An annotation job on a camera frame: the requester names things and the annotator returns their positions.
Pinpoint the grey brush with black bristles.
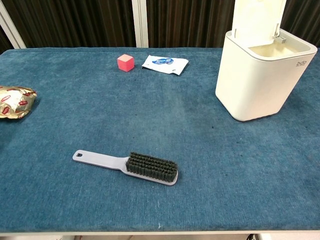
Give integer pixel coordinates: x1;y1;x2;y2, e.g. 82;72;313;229
72;149;179;187

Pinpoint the gold foil snack package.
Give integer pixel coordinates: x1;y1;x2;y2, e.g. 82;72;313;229
0;85;38;120

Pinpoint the blue table cloth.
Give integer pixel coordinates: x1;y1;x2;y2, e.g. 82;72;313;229
0;47;320;233

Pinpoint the white blue wet wipe packet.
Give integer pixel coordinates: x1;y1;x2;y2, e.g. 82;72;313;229
141;54;190;76

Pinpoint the white square container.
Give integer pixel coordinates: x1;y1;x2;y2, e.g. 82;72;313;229
215;0;319;122

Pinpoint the pink cube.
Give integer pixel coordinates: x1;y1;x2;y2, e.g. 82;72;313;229
116;53;135;74

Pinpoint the black pleated curtain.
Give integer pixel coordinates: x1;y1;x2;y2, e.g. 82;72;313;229
0;0;320;50

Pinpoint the white frame pole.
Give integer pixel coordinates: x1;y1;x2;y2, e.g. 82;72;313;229
131;0;149;48
0;4;27;50

